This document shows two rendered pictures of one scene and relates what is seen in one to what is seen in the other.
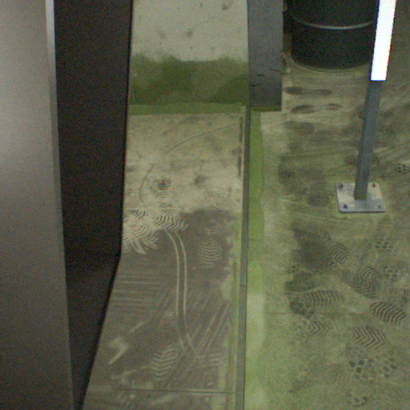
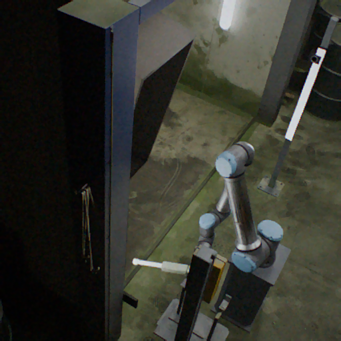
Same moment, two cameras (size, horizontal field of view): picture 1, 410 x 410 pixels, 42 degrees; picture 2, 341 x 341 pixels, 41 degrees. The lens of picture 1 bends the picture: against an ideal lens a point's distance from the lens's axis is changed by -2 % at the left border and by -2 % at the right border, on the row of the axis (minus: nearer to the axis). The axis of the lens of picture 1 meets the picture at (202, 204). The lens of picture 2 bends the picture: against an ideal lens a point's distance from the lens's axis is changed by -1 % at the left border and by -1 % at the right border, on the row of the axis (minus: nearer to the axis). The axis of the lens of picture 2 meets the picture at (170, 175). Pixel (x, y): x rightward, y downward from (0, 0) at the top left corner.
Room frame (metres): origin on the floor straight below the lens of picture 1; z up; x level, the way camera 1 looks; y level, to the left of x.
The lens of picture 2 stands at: (-1.24, -0.66, 2.92)
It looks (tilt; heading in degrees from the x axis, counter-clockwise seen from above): 46 degrees down; 16
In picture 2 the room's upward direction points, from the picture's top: 8 degrees clockwise
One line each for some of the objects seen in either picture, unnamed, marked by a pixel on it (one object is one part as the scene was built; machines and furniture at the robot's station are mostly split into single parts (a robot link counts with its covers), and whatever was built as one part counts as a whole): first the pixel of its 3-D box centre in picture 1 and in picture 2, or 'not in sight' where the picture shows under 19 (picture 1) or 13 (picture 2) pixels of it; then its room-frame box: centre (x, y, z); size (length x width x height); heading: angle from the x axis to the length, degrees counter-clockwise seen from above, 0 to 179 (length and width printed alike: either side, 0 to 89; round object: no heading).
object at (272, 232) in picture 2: not in sight; (267, 238); (0.54, -0.78, 0.83); 0.17 x 0.15 x 0.18; 160
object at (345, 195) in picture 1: (359, 197); (270, 186); (1.83, -0.71, 0.01); 0.20 x 0.20 x 0.01; 82
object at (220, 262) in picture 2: not in sight; (204, 275); (-0.26, -0.56, 1.42); 0.12 x 0.06 x 0.26; 82
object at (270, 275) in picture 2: not in sight; (248, 282); (0.55, -0.78, 0.32); 0.31 x 0.31 x 0.64; 82
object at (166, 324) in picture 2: not in sight; (191, 331); (-0.17, -0.57, 0.78); 0.31 x 0.23 x 0.01; 82
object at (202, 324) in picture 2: not in sight; (198, 312); (-0.15, -0.57, 0.95); 0.26 x 0.15 x 0.32; 82
